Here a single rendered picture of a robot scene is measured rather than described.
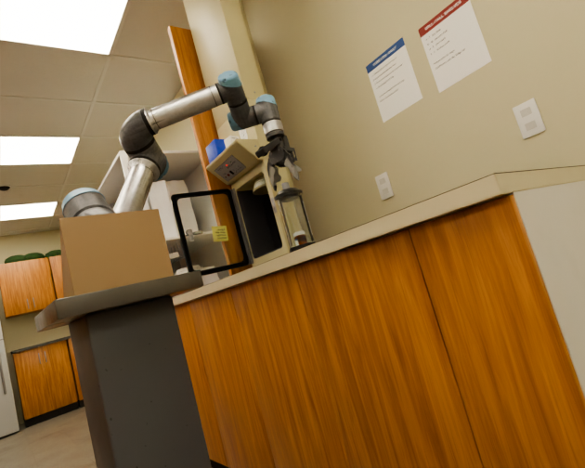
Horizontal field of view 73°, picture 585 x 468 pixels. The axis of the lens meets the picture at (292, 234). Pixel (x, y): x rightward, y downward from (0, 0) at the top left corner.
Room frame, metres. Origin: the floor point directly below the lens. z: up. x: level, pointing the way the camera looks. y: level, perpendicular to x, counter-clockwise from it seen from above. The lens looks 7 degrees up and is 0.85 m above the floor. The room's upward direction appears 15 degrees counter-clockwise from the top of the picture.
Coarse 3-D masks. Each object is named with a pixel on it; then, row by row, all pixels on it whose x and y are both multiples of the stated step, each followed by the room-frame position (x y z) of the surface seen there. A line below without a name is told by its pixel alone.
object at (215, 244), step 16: (192, 208) 1.81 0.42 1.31; (208, 208) 1.85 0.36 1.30; (224, 208) 1.90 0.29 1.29; (176, 224) 1.76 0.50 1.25; (192, 224) 1.80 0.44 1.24; (208, 224) 1.84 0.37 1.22; (224, 224) 1.89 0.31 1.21; (208, 240) 1.83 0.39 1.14; (224, 240) 1.87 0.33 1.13; (192, 256) 1.78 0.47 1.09; (208, 256) 1.82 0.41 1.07; (224, 256) 1.86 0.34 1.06; (240, 256) 1.91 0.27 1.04
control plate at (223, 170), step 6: (228, 162) 1.77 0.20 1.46; (234, 162) 1.76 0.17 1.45; (240, 162) 1.74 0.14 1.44; (216, 168) 1.84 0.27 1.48; (222, 168) 1.83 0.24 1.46; (228, 168) 1.81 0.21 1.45; (234, 168) 1.79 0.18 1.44; (240, 168) 1.78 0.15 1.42; (222, 174) 1.86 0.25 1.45; (234, 174) 1.83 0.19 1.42; (228, 180) 1.89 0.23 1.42
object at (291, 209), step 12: (300, 192) 1.39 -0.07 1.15; (288, 204) 1.38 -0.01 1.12; (300, 204) 1.39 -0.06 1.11; (288, 216) 1.38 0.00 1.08; (300, 216) 1.38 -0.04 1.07; (288, 228) 1.39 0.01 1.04; (300, 228) 1.38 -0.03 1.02; (288, 240) 1.41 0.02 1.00; (300, 240) 1.38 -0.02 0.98; (312, 240) 1.40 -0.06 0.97
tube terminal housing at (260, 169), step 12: (228, 132) 1.87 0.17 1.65; (252, 132) 1.72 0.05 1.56; (264, 144) 1.72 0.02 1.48; (264, 156) 1.70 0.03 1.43; (252, 168) 1.78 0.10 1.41; (264, 168) 1.71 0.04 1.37; (288, 168) 1.93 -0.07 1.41; (240, 180) 1.87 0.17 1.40; (252, 180) 1.83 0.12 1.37; (288, 180) 1.77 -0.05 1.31; (276, 192) 1.71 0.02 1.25; (276, 204) 1.70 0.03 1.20; (276, 216) 1.72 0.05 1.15; (276, 252) 1.77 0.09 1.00; (288, 252) 1.70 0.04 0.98; (252, 264) 1.95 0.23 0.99
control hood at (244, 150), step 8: (232, 144) 1.66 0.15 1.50; (240, 144) 1.64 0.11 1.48; (248, 144) 1.66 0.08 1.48; (256, 144) 1.69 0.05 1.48; (224, 152) 1.72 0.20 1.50; (232, 152) 1.70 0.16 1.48; (240, 152) 1.68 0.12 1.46; (248, 152) 1.67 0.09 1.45; (216, 160) 1.79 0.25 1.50; (224, 160) 1.77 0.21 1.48; (240, 160) 1.73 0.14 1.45; (248, 160) 1.71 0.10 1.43; (256, 160) 1.69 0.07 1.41; (208, 168) 1.87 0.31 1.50; (248, 168) 1.76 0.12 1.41; (216, 176) 1.90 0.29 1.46; (240, 176) 1.86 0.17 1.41
